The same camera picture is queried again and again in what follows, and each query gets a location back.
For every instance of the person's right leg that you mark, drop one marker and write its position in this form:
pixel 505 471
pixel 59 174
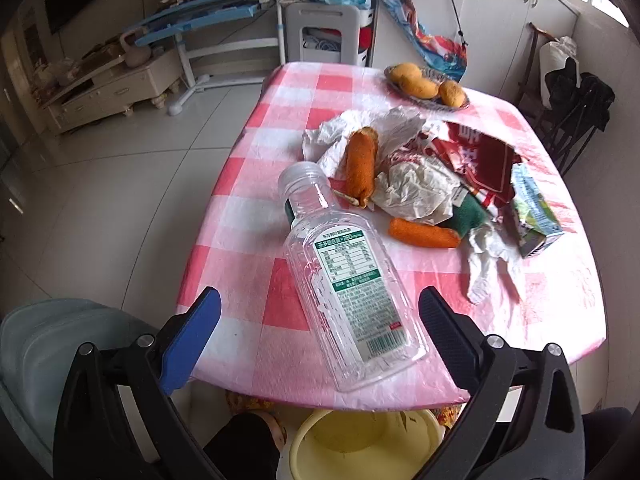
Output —
pixel 605 442

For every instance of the black folding chair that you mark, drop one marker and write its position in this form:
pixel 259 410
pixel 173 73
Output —
pixel 585 100

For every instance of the pink checkered tablecloth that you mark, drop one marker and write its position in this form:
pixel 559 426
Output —
pixel 300 110

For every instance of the white television cabinet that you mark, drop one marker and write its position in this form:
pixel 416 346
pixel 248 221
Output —
pixel 120 85

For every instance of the colourful printed hanging bag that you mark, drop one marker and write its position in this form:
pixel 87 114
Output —
pixel 440 55

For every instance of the clear plastic bottle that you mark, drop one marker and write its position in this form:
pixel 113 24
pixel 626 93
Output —
pixel 345 285

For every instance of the red snack bag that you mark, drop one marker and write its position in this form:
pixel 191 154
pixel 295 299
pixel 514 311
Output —
pixel 480 155

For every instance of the orange plush carrot toy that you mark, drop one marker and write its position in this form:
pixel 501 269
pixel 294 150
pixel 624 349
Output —
pixel 425 233

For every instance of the crumpled white plastic bag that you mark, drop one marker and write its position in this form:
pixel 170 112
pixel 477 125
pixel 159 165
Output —
pixel 340 130

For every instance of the blue study desk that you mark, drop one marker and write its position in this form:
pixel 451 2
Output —
pixel 210 7

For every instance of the person's leg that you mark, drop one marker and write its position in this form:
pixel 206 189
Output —
pixel 605 442
pixel 240 447

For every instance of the light blue milk carton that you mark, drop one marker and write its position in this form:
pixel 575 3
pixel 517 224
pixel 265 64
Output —
pixel 532 205

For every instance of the wooden chair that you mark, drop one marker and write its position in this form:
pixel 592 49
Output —
pixel 535 40

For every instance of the yellow mango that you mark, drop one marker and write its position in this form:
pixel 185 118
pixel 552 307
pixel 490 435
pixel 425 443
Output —
pixel 452 93
pixel 421 88
pixel 404 73

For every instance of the yellow plastic bucket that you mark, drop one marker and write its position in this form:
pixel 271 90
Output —
pixel 360 445

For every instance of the crumpled white tissue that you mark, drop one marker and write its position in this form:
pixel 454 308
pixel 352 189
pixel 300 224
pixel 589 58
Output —
pixel 487 260

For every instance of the grey plastic chair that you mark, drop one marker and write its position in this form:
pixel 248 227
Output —
pixel 45 350

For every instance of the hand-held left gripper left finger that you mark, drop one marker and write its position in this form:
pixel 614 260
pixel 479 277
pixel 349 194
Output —
pixel 190 345

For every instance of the white sack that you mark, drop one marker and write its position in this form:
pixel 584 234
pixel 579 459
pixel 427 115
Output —
pixel 557 55

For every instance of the clear plastic bag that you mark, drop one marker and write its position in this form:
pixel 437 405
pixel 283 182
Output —
pixel 60 72

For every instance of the crumpled white paper wrapper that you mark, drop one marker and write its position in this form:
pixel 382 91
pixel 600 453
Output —
pixel 415 190

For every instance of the person's left leg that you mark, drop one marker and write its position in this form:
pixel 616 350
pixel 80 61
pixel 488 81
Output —
pixel 240 447

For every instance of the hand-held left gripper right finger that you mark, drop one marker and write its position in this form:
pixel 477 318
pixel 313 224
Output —
pixel 445 337

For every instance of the orange plush roll toy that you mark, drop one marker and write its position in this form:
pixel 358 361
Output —
pixel 361 165

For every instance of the beige kettlebell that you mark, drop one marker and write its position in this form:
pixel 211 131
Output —
pixel 135 52

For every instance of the white rolling cart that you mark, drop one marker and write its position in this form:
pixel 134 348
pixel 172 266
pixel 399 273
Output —
pixel 295 30

